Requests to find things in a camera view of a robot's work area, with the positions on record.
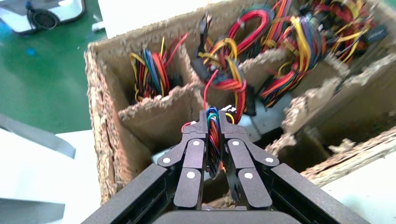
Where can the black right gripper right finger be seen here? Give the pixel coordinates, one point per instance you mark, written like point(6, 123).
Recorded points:
point(238, 154)

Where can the white grey robot torso shell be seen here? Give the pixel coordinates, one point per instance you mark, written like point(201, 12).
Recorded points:
point(18, 173)

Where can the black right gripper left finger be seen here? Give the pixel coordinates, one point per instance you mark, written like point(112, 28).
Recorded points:
point(193, 154)

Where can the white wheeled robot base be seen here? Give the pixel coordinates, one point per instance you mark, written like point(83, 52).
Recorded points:
point(71, 9)

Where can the small white object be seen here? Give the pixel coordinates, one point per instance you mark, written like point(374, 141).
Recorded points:
point(98, 26)

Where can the worn brown cardboard box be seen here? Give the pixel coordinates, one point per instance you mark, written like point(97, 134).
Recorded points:
point(154, 123)

